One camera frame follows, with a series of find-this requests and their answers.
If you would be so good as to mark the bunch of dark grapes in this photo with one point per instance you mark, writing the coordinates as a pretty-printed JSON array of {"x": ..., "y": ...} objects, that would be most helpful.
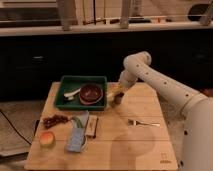
[{"x": 49, "y": 122}]

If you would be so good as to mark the silver fork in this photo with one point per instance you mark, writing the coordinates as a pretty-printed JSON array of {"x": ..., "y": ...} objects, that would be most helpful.
[{"x": 135, "y": 122}]

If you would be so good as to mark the dark red bowl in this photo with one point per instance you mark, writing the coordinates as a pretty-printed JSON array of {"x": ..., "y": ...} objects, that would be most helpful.
[{"x": 90, "y": 94}]

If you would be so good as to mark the wooden block with dark edge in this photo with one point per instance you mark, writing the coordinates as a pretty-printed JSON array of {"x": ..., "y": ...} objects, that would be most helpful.
[{"x": 91, "y": 126}]

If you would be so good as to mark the blue cloth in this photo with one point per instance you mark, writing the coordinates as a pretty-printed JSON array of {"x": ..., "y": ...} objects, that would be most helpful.
[{"x": 77, "y": 136}]

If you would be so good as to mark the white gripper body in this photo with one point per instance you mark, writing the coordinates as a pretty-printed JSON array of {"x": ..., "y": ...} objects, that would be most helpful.
[{"x": 126, "y": 84}]

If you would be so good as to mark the orange fruit toy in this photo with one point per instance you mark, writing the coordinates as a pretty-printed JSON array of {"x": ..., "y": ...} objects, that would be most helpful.
[{"x": 47, "y": 139}]

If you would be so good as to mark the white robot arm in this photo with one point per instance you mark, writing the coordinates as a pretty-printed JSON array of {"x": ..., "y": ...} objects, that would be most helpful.
[{"x": 197, "y": 108}]

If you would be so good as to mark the metal cup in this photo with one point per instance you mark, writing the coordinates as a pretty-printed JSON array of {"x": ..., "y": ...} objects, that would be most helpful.
[{"x": 118, "y": 98}]

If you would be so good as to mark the white brush in tray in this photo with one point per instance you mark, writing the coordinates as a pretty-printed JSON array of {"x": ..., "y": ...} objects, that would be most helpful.
[{"x": 70, "y": 95}]

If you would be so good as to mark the green and white vegetable toy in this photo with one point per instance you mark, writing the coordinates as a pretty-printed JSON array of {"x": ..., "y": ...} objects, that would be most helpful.
[{"x": 77, "y": 121}]

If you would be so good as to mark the green plastic tray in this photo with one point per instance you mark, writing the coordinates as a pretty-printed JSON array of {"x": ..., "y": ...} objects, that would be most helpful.
[{"x": 72, "y": 83}]

